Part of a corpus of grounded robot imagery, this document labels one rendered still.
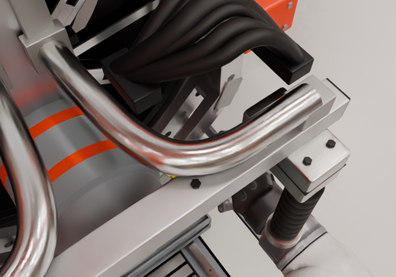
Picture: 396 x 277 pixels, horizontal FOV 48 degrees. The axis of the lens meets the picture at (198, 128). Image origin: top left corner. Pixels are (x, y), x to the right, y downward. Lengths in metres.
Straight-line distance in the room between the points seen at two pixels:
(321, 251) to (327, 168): 0.27
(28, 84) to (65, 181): 0.10
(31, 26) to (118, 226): 0.17
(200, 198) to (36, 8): 0.19
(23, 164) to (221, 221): 1.00
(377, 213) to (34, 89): 1.20
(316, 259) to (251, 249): 0.64
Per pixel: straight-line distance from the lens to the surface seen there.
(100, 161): 0.42
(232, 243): 1.27
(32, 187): 0.32
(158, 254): 1.16
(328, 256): 0.64
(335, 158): 0.40
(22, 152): 0.33
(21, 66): 0.42
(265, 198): 0.66
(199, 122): 0.67
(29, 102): 0.46
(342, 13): 1.93
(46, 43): 0.39
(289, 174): 0.40
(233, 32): 0.34
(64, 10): 0.54
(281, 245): 0.56
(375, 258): 1.43
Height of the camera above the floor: 1.29
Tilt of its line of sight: 59 degrees down
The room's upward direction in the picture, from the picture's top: straight up
